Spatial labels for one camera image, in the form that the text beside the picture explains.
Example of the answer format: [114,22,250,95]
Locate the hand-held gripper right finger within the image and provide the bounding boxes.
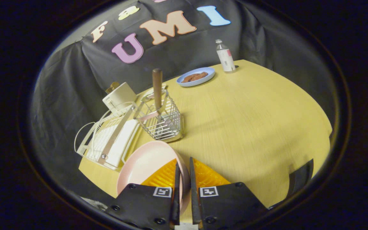
[189,157,267,230]

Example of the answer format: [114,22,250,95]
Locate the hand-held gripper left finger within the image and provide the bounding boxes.
[104,159,182,230]

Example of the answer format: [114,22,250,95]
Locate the pink plate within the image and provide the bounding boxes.
[117,141,191,214]

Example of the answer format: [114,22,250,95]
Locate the wooden handled spoon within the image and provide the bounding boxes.
[152,68,172,134]

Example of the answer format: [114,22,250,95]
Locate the small white dish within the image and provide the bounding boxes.
[141,84,167,102]

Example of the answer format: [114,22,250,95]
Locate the blue plate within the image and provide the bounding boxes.
[176,67,216,87]

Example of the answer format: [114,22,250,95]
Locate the white toaster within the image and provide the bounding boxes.
[102,82,137,112]

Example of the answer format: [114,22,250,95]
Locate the brown food pieces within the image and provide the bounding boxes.
[181,72,208,83]

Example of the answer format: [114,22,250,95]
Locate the black backdrop cloth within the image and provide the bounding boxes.
[32,0,338,192]

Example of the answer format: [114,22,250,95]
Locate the clear bottle with white label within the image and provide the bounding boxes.
[215,39,236,73]

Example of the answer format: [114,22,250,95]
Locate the white wire dish rack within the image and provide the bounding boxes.
[74,102,143,171]

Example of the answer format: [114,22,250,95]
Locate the metal wire basket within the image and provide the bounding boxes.
[134,90,184,142]

